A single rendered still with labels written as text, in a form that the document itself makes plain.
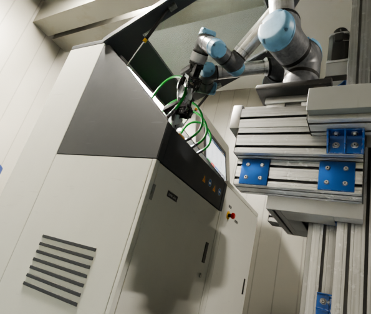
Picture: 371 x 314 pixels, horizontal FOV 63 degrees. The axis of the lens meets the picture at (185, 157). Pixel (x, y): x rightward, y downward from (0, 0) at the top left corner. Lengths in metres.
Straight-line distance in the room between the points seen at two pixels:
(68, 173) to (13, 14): 2.49
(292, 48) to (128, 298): 0.98
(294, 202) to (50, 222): 0.94
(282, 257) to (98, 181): 2.12
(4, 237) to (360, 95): 1.44
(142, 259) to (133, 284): 0.09
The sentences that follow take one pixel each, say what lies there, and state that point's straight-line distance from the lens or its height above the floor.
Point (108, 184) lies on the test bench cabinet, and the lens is 1.22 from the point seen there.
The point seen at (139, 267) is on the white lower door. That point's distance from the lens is 1.14.
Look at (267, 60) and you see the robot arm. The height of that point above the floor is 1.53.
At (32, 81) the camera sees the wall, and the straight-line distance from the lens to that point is 3.61.
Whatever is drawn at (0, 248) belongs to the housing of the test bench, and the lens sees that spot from 1.57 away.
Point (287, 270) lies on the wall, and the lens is 2.99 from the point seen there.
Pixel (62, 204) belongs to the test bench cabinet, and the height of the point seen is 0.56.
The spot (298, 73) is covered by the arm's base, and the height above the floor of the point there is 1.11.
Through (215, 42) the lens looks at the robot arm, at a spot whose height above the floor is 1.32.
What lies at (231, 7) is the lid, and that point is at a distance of 1.86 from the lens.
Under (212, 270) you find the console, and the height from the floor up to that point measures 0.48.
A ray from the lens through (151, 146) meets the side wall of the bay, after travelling 1.17.
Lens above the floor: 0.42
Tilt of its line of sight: 21 degrees up
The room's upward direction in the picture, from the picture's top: 15 degrees clockwise
